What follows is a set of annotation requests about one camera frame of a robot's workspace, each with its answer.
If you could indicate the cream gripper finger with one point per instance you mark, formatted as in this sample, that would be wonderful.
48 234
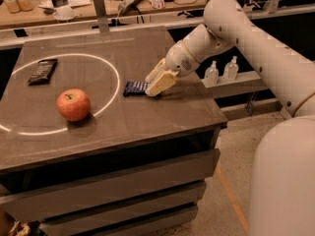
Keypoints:
155 71
159 82

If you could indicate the blue rxbar blueberry bar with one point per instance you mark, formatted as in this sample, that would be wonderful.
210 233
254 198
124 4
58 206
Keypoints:
135 88

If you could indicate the grey drawer cabinet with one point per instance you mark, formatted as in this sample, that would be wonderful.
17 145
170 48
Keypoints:
105 183

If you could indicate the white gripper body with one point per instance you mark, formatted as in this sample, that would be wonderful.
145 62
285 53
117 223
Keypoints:
178 59

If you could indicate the white power strip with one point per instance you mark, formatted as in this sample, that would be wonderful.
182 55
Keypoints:
125 5

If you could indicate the black rxbar chocolate bar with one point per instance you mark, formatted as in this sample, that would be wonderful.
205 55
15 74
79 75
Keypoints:
43 72

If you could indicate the glass jar orange liquid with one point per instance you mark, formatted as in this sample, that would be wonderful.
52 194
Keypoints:
12 6

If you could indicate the clear sanitizer bottle right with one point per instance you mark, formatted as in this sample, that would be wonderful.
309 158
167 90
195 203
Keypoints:
231 69

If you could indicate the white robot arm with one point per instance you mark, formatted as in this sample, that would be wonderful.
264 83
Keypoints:
282 196

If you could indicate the grey metal post left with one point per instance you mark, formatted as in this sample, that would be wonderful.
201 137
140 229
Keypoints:
101 16

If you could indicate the red apple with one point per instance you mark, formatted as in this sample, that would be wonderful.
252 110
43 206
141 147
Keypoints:
73 104

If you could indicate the clear sanitizer bottle left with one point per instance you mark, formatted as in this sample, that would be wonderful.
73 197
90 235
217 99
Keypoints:
211 74

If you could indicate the clear sanitizer bottle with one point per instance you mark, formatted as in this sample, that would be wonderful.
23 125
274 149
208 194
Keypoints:
211 74
231 69

